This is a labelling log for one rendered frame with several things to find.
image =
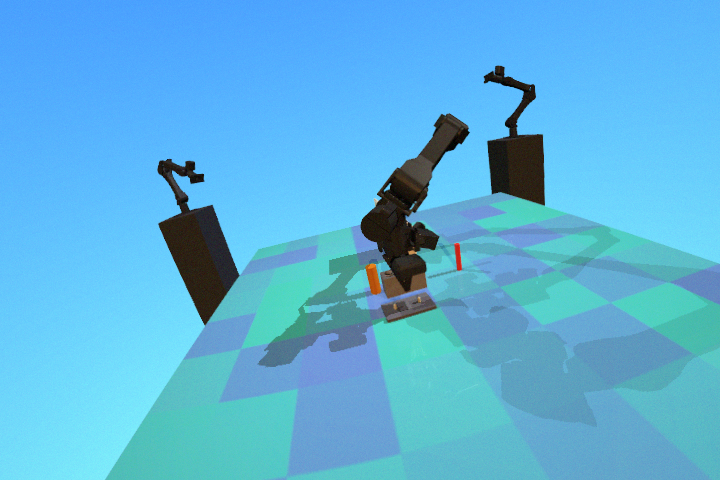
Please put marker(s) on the orange cylinder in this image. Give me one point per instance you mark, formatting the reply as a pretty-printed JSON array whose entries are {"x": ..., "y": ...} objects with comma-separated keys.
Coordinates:
[{"x": 373, "y": 279}]

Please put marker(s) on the red peg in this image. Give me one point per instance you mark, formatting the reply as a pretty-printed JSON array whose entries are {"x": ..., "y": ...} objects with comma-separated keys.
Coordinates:
[{"x": 458, "y": 256}]

